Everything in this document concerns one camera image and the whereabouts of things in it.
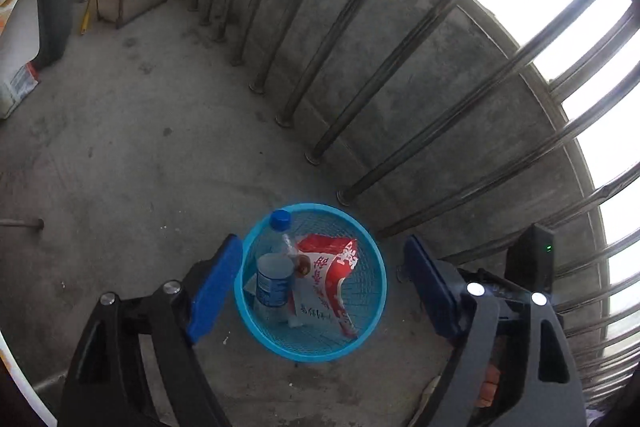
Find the metal balcony railing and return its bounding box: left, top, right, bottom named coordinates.
left=80, top=0, right=640, bottom=408

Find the clear plastic bottle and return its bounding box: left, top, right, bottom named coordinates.
left=252, top=209, right=297, bottom=323

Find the red and white snack bag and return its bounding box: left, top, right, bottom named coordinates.
left=287, top=233, right=361, bottom=339

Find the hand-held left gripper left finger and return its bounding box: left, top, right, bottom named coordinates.
left=59, top=233, right=244, bottom=427

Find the white printed carton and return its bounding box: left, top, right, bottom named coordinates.
left=0, top=62, right=42, bottom=120

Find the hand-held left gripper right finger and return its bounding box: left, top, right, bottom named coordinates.
left=403, top=234, right=587, bottom=427

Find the blue mesh wastebasket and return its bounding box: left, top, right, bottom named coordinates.
left=234, top=203, right=388, bottom=363

